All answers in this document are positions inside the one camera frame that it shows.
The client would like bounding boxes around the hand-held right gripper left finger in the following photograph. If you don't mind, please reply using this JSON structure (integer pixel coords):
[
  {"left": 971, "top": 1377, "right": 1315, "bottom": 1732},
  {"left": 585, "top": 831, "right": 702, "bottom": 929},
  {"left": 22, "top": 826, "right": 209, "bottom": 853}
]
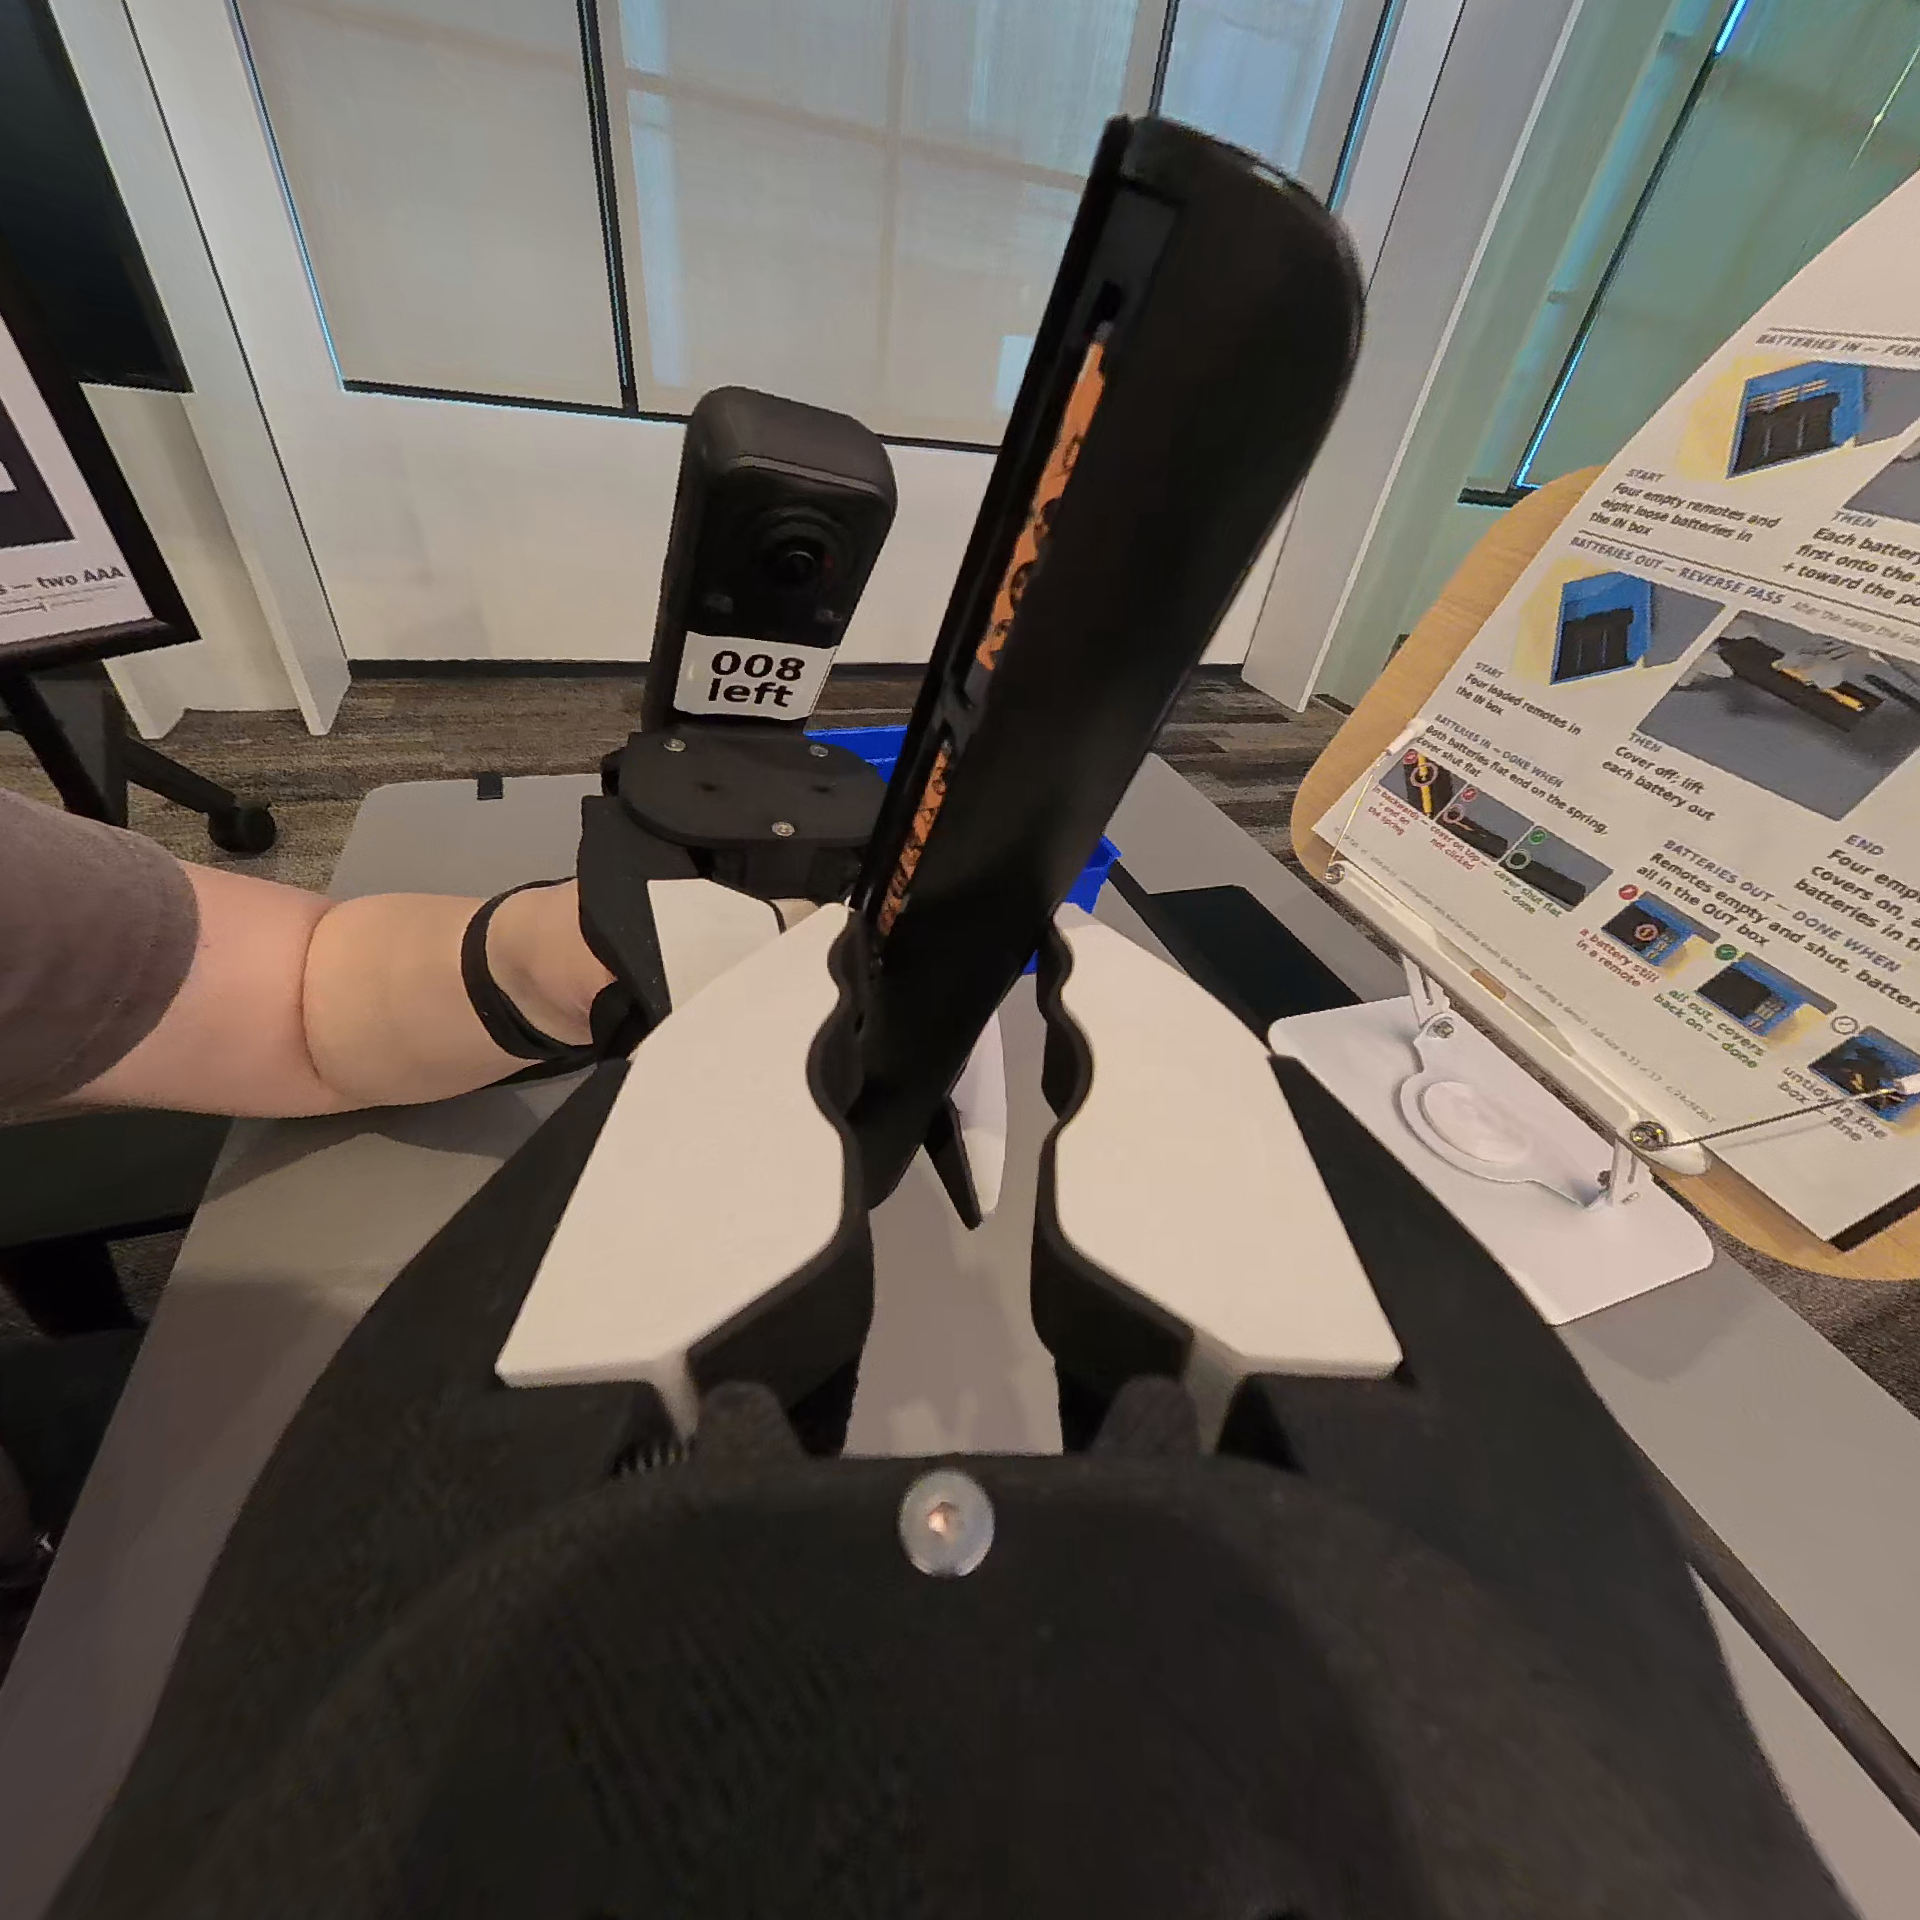
[{"left": 496, "top": 901, "right": 877, "bottom": 1449}]

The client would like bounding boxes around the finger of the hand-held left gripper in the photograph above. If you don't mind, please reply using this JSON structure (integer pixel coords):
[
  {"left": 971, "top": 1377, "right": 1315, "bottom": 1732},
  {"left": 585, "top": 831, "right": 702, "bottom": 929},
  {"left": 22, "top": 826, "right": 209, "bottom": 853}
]
[
  {"left": 646, "top": 873, "right": 791, "bottom": 1012},
  {"left": 925, "top": 1015, "right": 1009, "bottom": 1226}
]

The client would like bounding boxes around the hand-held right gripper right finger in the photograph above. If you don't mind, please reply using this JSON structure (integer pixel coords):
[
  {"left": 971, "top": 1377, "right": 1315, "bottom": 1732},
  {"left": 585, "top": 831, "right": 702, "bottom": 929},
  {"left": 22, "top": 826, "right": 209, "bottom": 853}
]
[{"left": 1031, "top": 910, "right": 1403, "bottom": 1443}]

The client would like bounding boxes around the orange black battery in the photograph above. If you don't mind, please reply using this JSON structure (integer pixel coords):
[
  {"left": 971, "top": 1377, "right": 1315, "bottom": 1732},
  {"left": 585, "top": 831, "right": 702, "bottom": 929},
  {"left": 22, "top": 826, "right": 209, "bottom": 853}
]
[
  {"left": 1006, "top": 335, "right": 1117, "bottom": 646},
  {"left": 870, "top": 729, "right": 961, "bottom": 916}
]

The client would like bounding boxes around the blue plastic bin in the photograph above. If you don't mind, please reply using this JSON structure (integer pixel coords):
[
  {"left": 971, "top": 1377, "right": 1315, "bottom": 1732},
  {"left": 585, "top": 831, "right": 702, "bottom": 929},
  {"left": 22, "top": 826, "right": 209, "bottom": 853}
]
[{"left": 811, "top": 719, "right": 1117, "bottom": 916}]

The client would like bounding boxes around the black remote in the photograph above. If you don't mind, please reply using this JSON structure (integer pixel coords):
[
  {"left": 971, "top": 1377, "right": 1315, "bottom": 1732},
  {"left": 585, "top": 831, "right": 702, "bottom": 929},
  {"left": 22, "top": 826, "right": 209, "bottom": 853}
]
[{"left": 825, "top": 114, "right": 1366, "bottom": 1203}]

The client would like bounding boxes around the person's left forearm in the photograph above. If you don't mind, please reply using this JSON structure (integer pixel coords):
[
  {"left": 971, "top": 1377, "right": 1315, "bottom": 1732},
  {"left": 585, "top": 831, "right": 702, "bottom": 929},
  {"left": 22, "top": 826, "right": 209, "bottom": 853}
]
[{"left": 120, "top": 886, "right": 511, "bottom": 1118}]

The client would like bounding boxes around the person's left hand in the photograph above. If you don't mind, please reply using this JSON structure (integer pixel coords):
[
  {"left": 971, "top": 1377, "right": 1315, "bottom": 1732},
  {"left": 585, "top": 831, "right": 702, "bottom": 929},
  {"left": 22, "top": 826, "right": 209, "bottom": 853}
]
[{"left": 505, "top": 879, "right": 644, "bottom": 1059}]

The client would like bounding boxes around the large glass window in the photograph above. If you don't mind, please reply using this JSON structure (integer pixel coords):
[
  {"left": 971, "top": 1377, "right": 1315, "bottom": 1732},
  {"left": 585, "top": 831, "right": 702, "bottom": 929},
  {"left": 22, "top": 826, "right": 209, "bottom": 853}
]
[{"left": 235, "top": 0, "right": 1396, "bottom": 453}]

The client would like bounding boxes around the person's grey shirt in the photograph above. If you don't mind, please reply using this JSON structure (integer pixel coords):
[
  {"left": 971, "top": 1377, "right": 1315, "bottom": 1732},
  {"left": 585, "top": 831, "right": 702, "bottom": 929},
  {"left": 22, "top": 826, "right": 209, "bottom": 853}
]
[{"left": 0, "top": 787, "right": 205, "bottom": 1127}]

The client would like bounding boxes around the black framed marker sign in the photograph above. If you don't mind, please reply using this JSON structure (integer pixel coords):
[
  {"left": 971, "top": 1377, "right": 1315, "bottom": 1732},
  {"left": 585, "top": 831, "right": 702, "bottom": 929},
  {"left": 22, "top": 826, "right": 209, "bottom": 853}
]
[{"left": 0, "top": 302, "right": 279, "bottom": 858}]

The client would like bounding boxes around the instruction sheet on stand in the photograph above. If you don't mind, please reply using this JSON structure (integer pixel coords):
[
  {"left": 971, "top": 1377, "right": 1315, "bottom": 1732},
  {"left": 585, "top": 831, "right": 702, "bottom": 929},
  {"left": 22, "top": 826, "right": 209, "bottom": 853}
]
[{"left": 1270, "top": 257, "right": 1920, "bottom": 1321}]

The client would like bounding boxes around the tall glass window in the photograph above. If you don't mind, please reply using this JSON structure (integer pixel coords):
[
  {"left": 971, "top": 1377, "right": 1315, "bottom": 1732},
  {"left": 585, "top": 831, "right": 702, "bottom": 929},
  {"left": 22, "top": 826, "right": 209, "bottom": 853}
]
[{"left": 1463, "top": 0, "right": 1920, "bottom": 513}]

